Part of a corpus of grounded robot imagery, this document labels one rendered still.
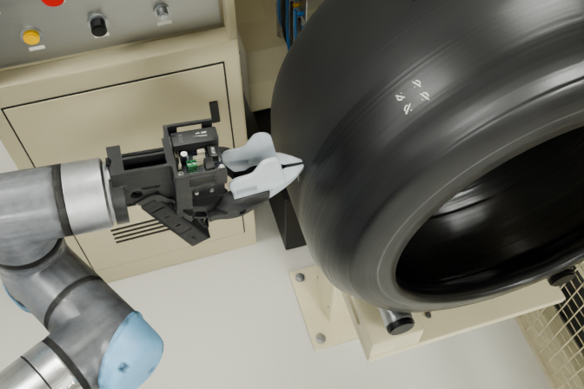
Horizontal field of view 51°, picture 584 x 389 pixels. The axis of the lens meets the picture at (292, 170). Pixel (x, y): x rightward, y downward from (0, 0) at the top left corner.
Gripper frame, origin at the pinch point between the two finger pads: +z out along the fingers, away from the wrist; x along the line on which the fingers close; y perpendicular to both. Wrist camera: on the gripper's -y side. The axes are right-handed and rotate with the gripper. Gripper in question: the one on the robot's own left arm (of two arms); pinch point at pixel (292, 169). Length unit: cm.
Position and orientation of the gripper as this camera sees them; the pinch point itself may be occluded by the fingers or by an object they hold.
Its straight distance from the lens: 71.0
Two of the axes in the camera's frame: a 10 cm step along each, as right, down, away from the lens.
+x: -2.9, -7.8, 5.5
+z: 9.5, -1.7, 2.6
